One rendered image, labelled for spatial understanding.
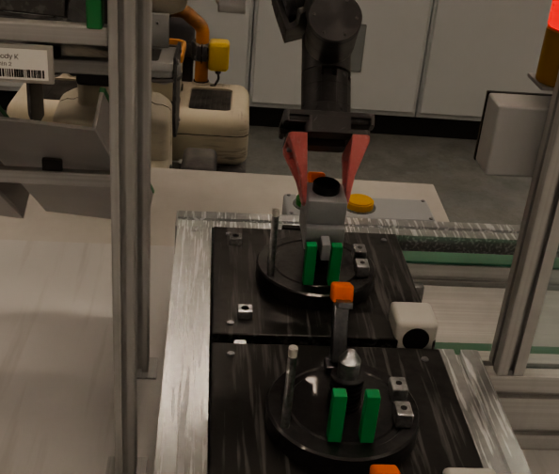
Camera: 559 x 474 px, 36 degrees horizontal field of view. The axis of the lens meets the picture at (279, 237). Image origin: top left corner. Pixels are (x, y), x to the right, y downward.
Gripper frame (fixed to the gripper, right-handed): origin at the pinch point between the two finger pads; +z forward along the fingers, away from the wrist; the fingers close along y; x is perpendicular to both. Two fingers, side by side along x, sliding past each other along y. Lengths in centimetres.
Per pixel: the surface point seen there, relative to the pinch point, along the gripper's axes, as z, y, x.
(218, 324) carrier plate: 14.7, -11.3, -0.6
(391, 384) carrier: 21.1, 4.3, -13.3
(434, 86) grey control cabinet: -134, 93, 274
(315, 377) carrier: 20.5, -2.3, -10.4
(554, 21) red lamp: -10.0, 16.3, -25.3
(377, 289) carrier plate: 9.1, 7.2, 5.6
